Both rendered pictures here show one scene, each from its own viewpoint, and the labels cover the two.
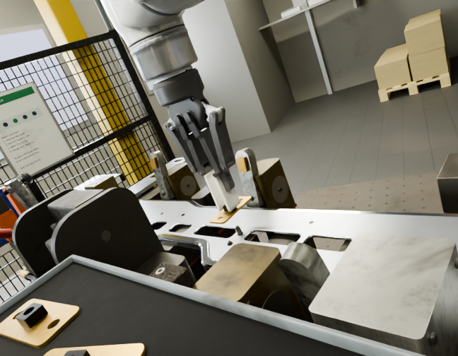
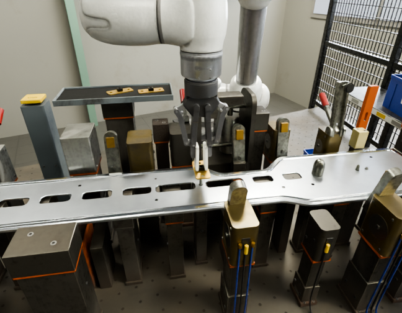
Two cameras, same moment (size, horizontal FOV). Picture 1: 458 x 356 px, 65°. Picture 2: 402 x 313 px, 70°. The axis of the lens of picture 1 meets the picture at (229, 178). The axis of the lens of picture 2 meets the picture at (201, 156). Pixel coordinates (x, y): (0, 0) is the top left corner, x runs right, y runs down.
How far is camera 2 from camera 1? 1.06 m
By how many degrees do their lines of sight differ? 106
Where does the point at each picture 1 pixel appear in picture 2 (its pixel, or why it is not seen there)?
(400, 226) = (100, 206)
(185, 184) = (376, 222)
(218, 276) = (144, 133)
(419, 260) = (68, 133)
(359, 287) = (83, 127)
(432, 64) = not seen: outside the picture
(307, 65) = not seen: outside the picture
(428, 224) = (85, 209)
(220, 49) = not seen: outside the picture
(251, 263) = (134, 138)
